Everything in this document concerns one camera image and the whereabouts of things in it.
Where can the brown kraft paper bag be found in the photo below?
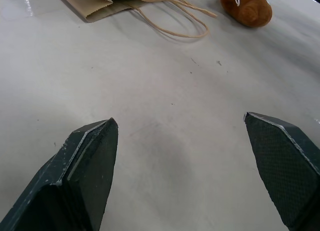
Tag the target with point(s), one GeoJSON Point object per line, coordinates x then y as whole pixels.
{"type": "Point", "coordinates": [120, 3]}

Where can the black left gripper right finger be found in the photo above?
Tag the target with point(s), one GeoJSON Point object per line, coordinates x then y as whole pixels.
{"type": "Point", "coordinates": [282, 166]}

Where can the brown plush toy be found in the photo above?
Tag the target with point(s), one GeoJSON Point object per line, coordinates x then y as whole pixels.
{"type": "Point", "coordinates": [246, 7]}

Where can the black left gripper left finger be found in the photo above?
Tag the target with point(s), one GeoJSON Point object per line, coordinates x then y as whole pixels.
{"type": "Point", "coordinates": [82, 181]}

